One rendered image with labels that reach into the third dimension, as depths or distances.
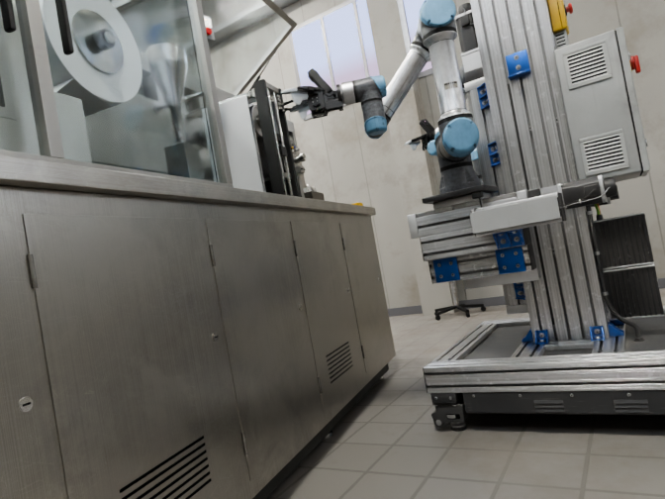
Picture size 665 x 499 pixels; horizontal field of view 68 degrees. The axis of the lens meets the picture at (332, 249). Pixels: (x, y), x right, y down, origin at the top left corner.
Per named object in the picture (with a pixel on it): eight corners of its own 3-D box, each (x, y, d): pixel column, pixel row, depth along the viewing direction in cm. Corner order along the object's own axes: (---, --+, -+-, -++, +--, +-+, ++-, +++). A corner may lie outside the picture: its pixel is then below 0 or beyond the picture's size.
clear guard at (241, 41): (152, -97, 164) (152, -98, 164) (74, 25, 178) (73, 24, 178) (291, 25, 262) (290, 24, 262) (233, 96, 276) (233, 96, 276)
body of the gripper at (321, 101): (308, 110, 167) (342, 103, 166) (304, 87, 168) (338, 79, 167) (311, 119, 174) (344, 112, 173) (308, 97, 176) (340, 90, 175)
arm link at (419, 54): (426, 20, 186) (356, 131, 188) (428, 6, 175) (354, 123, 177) (451, 36, 185) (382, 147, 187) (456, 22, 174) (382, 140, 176)
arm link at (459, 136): (475, 158, 173) (447, 8, 174) (484, 149, 158) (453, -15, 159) (441, 164, 174) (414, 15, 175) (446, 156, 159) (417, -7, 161)
